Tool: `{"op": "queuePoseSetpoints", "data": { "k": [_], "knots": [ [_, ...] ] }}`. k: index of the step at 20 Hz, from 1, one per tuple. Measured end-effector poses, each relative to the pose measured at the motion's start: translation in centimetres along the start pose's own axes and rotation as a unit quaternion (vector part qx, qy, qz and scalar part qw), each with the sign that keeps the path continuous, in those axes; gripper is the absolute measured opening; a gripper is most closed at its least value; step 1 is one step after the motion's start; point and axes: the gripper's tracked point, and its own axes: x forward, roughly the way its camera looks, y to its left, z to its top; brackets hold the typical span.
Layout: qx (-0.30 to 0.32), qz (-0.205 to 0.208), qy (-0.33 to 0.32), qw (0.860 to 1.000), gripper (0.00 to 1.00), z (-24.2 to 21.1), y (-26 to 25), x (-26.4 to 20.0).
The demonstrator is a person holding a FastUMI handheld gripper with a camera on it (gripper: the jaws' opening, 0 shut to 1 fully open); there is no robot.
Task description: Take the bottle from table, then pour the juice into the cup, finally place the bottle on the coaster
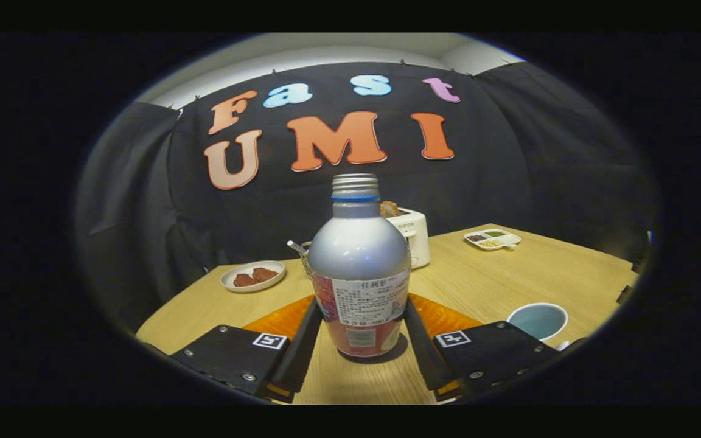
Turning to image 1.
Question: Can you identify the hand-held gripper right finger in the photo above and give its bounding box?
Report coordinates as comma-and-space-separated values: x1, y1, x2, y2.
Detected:
403, 295, 561, 402

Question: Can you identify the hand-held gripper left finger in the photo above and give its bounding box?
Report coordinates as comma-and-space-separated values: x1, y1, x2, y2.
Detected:
171, 296, 324, 403

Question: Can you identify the white cup with knob handle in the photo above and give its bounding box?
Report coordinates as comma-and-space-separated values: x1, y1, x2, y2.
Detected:
506, 302, 570, 352

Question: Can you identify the silver juice bottle red label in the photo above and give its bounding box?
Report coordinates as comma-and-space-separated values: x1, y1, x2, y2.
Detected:
307, 173, 413, 358

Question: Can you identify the wooden table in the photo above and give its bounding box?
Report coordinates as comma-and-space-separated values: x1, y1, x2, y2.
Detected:
136, 223, 639, 405

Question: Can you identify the white round plate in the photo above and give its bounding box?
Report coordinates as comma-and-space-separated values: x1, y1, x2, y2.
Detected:
220, 260, 286, 293

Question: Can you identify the white toaster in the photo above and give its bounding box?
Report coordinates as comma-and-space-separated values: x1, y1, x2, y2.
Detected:
385, 208, 431, 269

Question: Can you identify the white divided snack tray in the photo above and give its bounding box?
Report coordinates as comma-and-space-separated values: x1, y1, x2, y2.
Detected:
464, 228, 521, 251

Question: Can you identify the black backdrop cloth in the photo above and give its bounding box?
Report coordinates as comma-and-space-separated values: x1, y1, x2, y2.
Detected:
74, 61, 658, 332

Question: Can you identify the metal wire condiment rack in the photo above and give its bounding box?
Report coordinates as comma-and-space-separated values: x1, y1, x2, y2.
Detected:
287, 240, 313, 274

